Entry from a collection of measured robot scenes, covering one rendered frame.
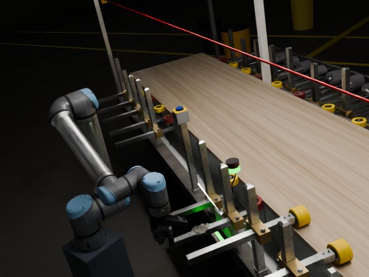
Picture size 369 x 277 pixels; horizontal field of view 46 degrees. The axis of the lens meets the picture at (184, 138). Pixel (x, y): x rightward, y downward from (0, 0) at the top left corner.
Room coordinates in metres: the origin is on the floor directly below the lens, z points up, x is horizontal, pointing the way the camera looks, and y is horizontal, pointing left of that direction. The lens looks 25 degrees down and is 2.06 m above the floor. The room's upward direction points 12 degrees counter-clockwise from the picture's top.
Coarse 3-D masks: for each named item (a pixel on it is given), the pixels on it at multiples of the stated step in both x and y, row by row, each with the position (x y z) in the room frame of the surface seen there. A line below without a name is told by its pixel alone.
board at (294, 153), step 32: (160, 64) 4.28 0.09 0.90; (192, 64) 4.05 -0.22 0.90; (224, 64) 3.84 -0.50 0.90; (160, 96) 3.33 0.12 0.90; (192, 96) 3.17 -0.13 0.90; (224, 96) 3.03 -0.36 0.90; (256, 96) 2.90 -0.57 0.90; (288, 96) 2.78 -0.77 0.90; (192, 128) 2.58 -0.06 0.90; (224, 128) 2.48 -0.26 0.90; (256, 128) 2.38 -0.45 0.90; (288, 128) 2.30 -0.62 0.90; (320, 128) 2.21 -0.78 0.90; (352, 128) 2.13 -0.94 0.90; (224, 160) 2.07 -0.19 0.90; (256, 160) 2.00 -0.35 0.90; (288, 160) 1.93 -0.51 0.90; (320, 160) 1.87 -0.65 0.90; (352, 160) 1.81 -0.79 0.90; (256, 192) 1.70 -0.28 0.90; (288, 192) 1.65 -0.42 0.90; (320, 192) 1.60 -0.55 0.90; (352, 192) 1.55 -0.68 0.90; (320, 224) 1.39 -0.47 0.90; (352, 224) 1.35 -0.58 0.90
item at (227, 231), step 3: (216, 210) 1.77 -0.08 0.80; (216, 213) 1.77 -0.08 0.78; (216, 216) 1.78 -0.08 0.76; (219, 216) 1.74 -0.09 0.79; (216, 219) 1.79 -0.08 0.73; (219, 219) 1.75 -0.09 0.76; (225, 228) 1.68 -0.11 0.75; (225, 231) 1.69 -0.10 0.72; (228, 231) 1.64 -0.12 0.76; (231, 231) 1.61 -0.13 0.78; (225, 234) 1.70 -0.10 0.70; (228, 234) 1.65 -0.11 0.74; (234, 234) 1.57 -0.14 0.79; (228, 237) 1.66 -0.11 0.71; (237, 246) 1.56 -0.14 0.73; (237, 249) 1.56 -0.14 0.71; (240, 252) 1.54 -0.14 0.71
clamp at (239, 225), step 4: (224, 208) 1.68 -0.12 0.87; (224, 212) 1.66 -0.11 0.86; (232, 212) 1.63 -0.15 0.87; (236, 212) 1.62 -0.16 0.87; (228, 216) 1.61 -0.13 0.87; (232, 216) 1.60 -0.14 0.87; (240, 216) 1.59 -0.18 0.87; (232, 220) 1.57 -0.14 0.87; (236, 220) 1.56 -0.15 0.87; (240, 220) 1.56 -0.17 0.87; (232, 224) 1.58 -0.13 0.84; (236, 224) 1.56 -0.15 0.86; (240, 224) 1.56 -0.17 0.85; (236, 228) 1.56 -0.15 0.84; (240, 228) 1.56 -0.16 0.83
